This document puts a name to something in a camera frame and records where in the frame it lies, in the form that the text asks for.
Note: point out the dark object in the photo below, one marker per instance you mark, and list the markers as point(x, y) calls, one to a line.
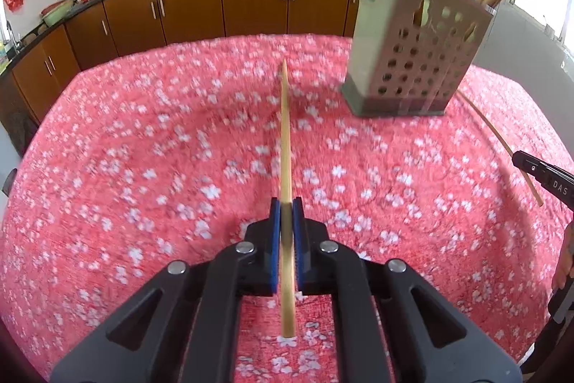
point(9, 181)

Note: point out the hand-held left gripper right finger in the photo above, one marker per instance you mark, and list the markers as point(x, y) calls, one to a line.
point(299, 248)

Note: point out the red floral tablecloth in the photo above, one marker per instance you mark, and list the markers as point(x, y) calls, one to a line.
point(157, 185)

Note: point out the wooden lower kitchen cabinet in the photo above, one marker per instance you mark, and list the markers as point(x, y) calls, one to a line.
point(251, 1)

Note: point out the perforated beige utensil holder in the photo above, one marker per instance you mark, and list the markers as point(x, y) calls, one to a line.
point(403, 6)

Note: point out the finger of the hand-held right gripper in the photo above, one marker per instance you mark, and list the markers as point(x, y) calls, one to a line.
point(533, 167)

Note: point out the person's right hand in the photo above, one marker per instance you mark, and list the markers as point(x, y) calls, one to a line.
point(566, 262)

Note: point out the metal faucet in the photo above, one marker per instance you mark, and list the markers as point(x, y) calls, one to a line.
point(10, 35)

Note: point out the green basin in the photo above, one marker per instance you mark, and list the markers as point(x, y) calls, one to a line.
point(58, 11)

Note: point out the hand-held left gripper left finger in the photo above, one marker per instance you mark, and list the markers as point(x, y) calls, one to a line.
point(272, 239)

